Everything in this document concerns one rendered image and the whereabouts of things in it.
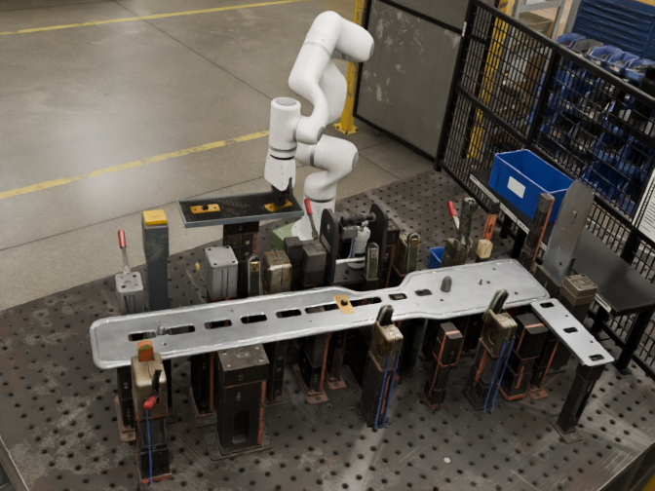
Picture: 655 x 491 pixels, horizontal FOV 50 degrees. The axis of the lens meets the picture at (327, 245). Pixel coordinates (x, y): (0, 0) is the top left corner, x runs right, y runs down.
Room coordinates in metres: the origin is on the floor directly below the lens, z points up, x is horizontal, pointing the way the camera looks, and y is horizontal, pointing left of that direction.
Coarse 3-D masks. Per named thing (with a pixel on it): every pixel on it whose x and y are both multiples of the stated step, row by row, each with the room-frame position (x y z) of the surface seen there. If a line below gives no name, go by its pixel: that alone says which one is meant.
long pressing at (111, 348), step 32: (320, 288) 1.69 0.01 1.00; (384, 288) 1.73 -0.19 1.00; (416, 288) 1.75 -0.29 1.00; (480, 288) 1.80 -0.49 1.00; (512, 288) 1.82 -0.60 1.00; (544, 288) 1.84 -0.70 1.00; (128, 320) 1.45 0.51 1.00; (160, 320) 1.46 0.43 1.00; (192, 320) 1.48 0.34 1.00; (224, 320) 1.50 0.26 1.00; (288, 320) 1.53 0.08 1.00; (320, 320) 1.55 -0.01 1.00; (352, 320) 1.57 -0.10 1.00; (96, 352) 1.31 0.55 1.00; (128, 352) 1.33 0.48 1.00; (160, 352) 1.34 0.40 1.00; (192, 352) 1.36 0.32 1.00
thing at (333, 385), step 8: (336, 304) 1.64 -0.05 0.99; (336, 336) 1.61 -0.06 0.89; (344, 336) 1.62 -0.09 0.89; (328, 344) 1.65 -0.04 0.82; (336, 344) 1.61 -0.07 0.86; (344, 344) 1.62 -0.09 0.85; (328, 352) 1.65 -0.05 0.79; (336, 352) 1.61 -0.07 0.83; (328, 360) 1.64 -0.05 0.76; (336, 360) 1.62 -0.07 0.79; (328, 368) 1.63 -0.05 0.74; (336, 368) 1.62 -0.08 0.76; (328, 376) 1.62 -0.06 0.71; (336, 376) 1.62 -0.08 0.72; (328, 384) 1.60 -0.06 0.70; (336, 384) 1.60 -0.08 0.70; (344, 384) 1.61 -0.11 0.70
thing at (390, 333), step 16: (384, 336) 1.46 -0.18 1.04; (400, 336) 1.47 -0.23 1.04; (368, 352) 1.52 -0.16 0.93; (384, 352) 1.45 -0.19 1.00; (400, 352) 1.47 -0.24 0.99; (368, 368) 1.51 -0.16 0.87; (384, 368) 1.45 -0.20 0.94; (368, 384) 1.50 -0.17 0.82; (384, 384) 1.47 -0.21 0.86; (368, 400) 1.48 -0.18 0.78; (384, 400) 1.47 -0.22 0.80; (368, 416) 1.46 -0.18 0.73; (384, 416) 1.47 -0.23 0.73
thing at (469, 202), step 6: (468, 198) 1.98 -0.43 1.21; (462, 204) 1.97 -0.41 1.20; (468, 204) 1.96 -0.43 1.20; (474, 204) 1.94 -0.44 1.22; (462, 210) 1.96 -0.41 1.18; (468, 210) 1.97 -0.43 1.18; (474, 210) 1.93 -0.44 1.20; (462, 216) 1.95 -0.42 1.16; (468, 216) 1.97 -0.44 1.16; (462, 222) 1.95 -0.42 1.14; (468, 222) 1.96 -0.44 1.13; (462, 228) 1.94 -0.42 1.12; (468, 228) 1.96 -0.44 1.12; (462, 234) 1.94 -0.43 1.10; (468, 234) 1.95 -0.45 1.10; (468, 240) 1.95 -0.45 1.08; (468, 246) 1.95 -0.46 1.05
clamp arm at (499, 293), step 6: (504, 288) 1.65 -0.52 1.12; (498, 294) 1.63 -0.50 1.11; (504, 294) 1.63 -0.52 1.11; (492, 300) 1.64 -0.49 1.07; (498, 300) 1.63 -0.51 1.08; (504, 300) 1.64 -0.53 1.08; (492, 306) 1.64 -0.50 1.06; (498, 306) 1.64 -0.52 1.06; (486, 312) 1.65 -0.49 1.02; (498, 312) 1.65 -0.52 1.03
